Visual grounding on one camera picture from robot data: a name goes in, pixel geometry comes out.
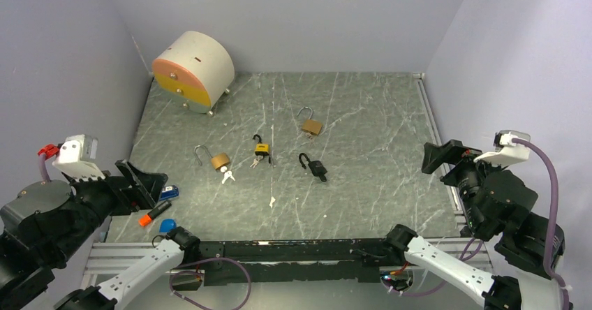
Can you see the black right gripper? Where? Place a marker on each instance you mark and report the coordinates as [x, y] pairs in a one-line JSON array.
[[454, 151]]

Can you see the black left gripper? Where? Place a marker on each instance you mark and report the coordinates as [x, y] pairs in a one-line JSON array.
[[128, 197]]

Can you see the small brass padlock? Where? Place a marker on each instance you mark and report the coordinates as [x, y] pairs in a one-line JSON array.
[[217, 161]]

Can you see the yellow padlock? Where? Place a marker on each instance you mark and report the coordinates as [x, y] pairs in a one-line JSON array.
[[262, 149]]

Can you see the black padlock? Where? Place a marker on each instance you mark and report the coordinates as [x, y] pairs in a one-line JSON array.
[[316, 167]]

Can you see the large brass padlock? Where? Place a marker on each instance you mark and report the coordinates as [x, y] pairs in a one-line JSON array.
[[310, 126]]

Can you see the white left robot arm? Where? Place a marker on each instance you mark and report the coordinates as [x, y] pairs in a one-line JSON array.
[[50, 220]]

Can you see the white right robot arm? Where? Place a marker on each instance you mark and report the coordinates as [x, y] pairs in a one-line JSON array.
[[496, 203]]

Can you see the blue usb stick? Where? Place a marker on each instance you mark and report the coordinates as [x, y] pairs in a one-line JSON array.
[[169, 193]]

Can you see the orange black marker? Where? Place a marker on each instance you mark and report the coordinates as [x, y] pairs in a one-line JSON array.
[[154, 213]]

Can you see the blue round cap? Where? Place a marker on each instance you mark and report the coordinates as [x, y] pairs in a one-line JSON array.
[[167, 225]]

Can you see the round cream drawer cabinet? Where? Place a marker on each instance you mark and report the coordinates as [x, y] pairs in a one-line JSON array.
[[195, 71]]

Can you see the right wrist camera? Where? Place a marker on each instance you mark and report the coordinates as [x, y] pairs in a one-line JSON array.
[[506, 151]]

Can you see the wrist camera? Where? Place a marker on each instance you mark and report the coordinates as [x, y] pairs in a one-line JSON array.
[[76, 158], [506, 151]]

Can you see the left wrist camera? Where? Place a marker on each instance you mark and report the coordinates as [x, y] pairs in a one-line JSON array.
[[76, 158]]

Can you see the black base frame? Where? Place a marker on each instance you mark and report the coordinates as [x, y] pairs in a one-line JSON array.
[[366, 260]]

